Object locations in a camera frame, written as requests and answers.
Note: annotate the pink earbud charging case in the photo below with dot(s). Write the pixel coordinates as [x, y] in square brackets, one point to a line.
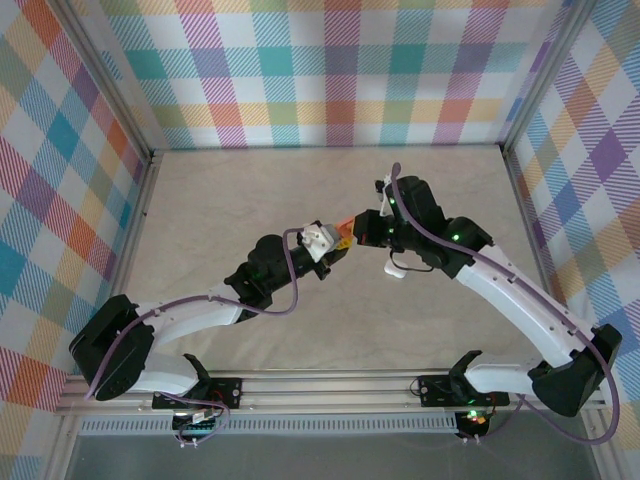
[347, 227]

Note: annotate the white earbud charging case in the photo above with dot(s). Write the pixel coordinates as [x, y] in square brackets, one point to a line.
[395, 271]

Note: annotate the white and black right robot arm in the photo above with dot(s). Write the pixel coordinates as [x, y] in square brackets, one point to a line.
[525, 300]

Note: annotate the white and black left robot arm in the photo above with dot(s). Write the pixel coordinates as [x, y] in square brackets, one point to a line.
[190, 315]

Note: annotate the aluminium frame side rail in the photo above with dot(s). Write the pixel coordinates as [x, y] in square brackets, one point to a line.
[519, 190]
[124, 260]

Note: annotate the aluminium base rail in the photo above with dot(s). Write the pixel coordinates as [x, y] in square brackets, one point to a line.
[325, 387]

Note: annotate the aluminium frame post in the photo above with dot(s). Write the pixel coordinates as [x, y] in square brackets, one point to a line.
[107, 80]
[545, 75]

